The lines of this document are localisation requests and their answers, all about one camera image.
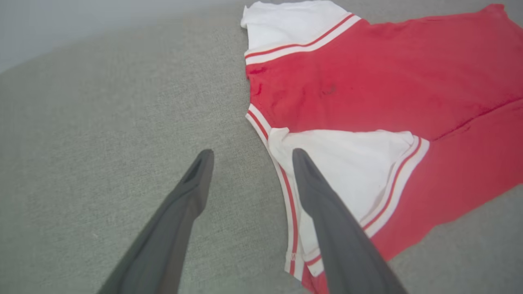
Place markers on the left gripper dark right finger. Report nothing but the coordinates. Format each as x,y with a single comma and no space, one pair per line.
347,245

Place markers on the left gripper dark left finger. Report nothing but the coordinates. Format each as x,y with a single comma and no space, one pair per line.
167,237

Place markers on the red and white t-shirt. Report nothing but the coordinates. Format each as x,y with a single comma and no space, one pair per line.
388,102

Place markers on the grey fabric sofa cushion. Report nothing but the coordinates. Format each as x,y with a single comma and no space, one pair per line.
102,122

